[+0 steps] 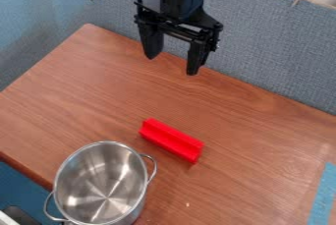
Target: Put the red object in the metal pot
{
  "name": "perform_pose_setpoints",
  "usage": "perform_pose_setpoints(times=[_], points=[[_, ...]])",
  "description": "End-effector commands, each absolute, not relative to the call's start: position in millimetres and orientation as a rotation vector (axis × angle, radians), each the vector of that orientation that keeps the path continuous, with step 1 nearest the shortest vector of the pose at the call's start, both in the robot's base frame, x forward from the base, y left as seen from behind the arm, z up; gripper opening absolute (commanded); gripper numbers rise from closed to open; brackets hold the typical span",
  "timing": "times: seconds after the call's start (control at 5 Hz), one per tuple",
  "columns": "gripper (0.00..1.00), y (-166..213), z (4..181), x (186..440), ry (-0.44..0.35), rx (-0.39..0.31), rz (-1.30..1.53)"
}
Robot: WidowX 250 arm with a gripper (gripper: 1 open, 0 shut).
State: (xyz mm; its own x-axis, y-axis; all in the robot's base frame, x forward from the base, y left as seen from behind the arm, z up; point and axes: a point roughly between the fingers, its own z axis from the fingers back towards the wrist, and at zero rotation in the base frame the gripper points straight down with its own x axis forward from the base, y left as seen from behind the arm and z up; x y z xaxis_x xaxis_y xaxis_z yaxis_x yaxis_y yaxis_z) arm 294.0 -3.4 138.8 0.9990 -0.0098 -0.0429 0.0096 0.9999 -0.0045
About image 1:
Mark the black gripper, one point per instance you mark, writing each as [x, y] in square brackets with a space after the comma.
[155, 24]

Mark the red plastic block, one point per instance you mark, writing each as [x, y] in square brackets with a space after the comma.
[172, 140]

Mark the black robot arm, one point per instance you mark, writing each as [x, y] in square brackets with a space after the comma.
[179, 9]

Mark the dark object bottom left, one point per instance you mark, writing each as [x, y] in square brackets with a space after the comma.
[20, 216]

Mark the grey fabric divider panel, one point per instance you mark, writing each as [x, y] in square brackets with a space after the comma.
[278, 44]

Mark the blue tape strip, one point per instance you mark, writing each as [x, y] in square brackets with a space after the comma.
[324, 197]

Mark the metal pot with handles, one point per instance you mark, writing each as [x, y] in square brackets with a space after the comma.
[100, 185]

